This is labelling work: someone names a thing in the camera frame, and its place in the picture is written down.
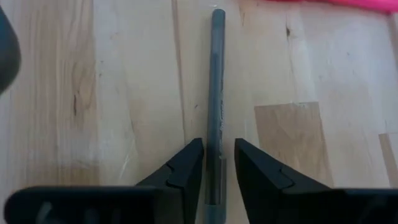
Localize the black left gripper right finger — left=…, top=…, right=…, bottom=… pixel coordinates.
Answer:
left=234, top=138, right=334, bottom=224

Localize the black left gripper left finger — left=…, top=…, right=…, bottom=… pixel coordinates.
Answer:
left=136, top=138, right=205, bottom=224

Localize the grey pen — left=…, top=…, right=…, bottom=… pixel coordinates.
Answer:
left=205, top=8, right=227, bottom=224

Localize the pink highlighter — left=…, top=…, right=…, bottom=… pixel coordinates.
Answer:
left=267, top=0, right=398, bottom=14

